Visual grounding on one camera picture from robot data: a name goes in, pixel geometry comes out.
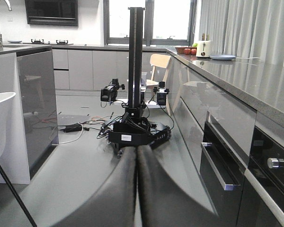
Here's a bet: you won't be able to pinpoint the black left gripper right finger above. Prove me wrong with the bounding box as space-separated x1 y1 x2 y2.
137 145 222 227

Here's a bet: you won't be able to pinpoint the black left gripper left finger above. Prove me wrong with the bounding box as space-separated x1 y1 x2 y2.
54 147 136 227

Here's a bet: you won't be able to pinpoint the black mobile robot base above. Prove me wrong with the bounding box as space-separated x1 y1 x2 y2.
97 116 171 158

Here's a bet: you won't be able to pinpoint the black power adapter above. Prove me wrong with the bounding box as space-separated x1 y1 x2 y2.
62 123 83 133

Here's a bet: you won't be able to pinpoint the grey kitchen island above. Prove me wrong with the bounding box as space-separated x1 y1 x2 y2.
0 46 58 184

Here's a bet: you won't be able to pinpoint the light wooden chair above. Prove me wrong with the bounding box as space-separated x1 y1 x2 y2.
146 53 171 98

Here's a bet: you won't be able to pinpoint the blue plate on counter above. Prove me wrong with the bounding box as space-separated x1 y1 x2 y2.
210 54 236 61

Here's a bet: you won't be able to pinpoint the fruit basket with apples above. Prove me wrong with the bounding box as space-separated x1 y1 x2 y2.
175 43 197 55

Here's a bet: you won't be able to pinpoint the cream toaster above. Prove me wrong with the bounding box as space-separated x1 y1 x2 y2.
196 40 212 58

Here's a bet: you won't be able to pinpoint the gas stove burners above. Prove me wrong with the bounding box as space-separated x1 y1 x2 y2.
30 39 72 45

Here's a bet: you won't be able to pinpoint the black vertical robot column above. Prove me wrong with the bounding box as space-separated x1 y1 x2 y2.
126 7 144 119

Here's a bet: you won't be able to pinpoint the small blue plate far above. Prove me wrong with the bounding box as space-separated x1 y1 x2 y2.
8 40 22 44

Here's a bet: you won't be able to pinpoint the grey window curtain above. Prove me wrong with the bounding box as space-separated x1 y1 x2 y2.
198 0 284 66

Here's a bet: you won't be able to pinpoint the white floor cable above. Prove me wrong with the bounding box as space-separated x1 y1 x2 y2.
52 122 84 145

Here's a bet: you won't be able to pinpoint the black wall oven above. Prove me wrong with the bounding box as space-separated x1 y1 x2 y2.
25 0 78 26

